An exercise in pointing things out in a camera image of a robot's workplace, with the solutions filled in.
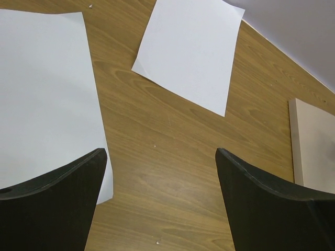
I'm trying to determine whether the beige file folder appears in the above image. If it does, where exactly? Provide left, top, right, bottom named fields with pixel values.
left=288, top=98, right=334, bottom=193

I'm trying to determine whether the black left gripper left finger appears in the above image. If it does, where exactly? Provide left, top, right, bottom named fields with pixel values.
left=1, top=148, right=107, bottom=250

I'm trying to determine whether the white paper sheet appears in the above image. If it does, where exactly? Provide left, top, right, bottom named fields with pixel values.
left=1, top=9, right=107, bottom=188
left=132, top=0, right=244, bottom=116

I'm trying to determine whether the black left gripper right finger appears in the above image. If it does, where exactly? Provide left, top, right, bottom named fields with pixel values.
left=215, top=148, right=334, bottom=250

